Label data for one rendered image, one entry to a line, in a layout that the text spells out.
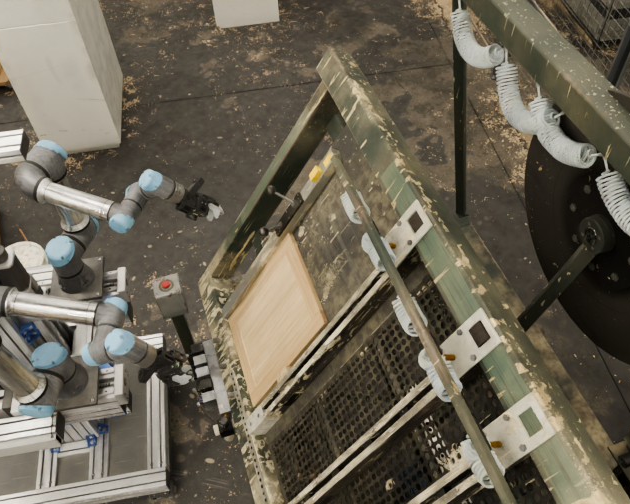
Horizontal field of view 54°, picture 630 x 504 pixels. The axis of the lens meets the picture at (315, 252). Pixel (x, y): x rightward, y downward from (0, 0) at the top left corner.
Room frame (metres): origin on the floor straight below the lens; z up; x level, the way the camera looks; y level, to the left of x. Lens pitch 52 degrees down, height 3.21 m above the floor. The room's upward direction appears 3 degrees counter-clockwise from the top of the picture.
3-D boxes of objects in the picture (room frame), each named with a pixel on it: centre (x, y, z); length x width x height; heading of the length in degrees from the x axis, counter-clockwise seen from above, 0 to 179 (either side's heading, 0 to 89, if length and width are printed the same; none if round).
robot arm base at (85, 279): (1.62, 1.04, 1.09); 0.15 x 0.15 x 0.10
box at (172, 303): (1.64, 0.68, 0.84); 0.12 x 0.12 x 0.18; 16
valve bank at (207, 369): (1.23, 0.49, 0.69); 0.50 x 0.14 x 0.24; 16
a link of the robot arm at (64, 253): (1.62, 1.04, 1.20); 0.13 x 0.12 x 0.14; 161
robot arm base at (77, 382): (1.13, 0.98, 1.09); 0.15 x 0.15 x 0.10
